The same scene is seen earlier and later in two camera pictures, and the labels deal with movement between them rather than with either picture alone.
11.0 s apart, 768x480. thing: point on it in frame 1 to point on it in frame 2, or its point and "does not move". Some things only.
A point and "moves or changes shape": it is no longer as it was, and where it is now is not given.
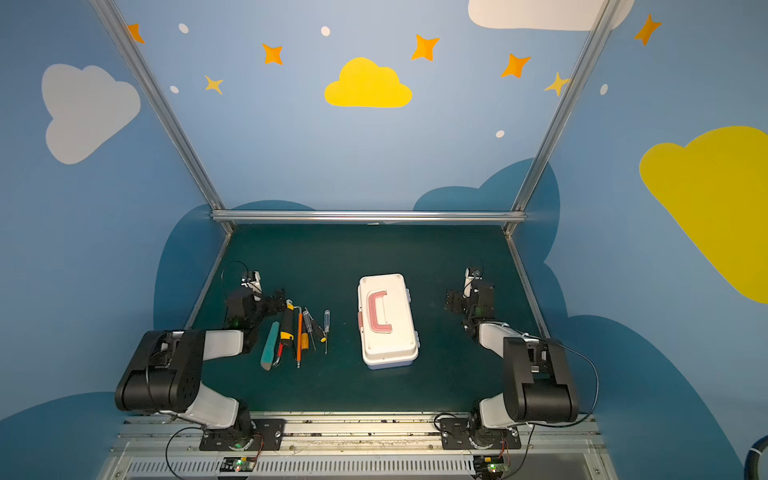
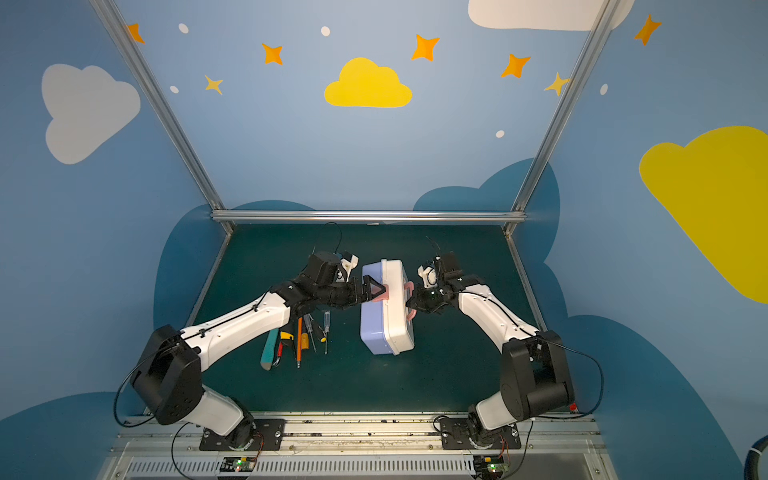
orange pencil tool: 299,324 does not move
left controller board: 237,464 does not move
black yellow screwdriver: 320,333 does not move
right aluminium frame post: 589,46 does not move
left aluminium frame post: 166,111 does not move
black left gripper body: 264,305 to 355,291
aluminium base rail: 167,446 does not move
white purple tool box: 387,334 moves or changes shape
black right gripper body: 459,301 to 422,299
